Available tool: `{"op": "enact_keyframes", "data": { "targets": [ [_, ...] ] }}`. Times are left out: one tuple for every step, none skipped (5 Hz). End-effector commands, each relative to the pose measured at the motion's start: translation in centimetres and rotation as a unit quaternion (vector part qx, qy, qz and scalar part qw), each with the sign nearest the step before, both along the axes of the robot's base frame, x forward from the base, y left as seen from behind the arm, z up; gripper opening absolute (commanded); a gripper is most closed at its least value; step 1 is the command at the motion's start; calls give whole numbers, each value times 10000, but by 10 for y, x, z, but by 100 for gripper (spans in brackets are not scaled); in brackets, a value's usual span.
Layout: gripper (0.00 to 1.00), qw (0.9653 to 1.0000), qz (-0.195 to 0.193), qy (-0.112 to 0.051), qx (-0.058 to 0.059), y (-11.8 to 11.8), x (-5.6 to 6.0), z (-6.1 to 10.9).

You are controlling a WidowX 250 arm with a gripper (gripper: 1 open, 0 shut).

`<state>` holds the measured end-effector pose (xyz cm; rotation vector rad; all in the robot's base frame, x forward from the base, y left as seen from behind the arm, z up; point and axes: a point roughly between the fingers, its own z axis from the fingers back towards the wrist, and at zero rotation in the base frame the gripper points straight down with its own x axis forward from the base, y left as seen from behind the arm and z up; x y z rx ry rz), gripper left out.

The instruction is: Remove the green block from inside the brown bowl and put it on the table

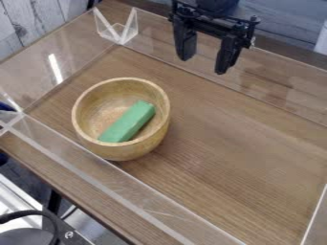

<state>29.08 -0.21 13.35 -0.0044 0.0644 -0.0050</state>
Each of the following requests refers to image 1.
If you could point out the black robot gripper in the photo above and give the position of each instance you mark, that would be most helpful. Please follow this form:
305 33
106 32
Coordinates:
210 17

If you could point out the green rectangular block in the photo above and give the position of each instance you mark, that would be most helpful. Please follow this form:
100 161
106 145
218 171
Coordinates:
129 123

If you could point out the brown wooden bowl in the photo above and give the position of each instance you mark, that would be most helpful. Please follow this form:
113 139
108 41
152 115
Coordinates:
100 106

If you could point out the blue object at left edge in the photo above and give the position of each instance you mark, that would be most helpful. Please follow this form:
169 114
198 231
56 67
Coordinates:
5 107

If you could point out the black table leg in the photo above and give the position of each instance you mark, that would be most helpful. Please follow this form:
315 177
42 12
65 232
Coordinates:
53 202

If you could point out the clear acrylic corner bracket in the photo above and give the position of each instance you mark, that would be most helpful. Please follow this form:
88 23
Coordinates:
117 33

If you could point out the clear acrylic front wall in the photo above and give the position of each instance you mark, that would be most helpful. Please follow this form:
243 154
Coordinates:
133 210

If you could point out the black metal bracket with screw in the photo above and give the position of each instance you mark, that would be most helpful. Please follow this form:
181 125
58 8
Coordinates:
66 233

